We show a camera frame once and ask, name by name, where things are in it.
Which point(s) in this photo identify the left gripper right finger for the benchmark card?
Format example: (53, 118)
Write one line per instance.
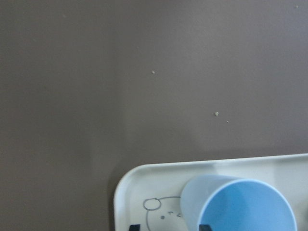
(204, 227)

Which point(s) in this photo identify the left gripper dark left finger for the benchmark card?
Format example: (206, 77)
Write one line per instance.
(135, 227)

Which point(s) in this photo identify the blue plastic cup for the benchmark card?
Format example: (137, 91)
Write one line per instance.
(235, 204)

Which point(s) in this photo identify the cream rabbit tray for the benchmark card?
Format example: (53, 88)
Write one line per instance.
(149, 195)

